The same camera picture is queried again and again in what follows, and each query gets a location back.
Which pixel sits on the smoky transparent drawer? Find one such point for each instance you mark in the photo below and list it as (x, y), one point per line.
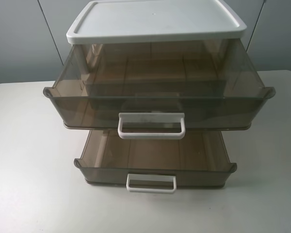
(155, 86)
(198, 160)

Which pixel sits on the white plastic drawer cabinet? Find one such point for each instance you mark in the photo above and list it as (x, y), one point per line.
(116, 30)

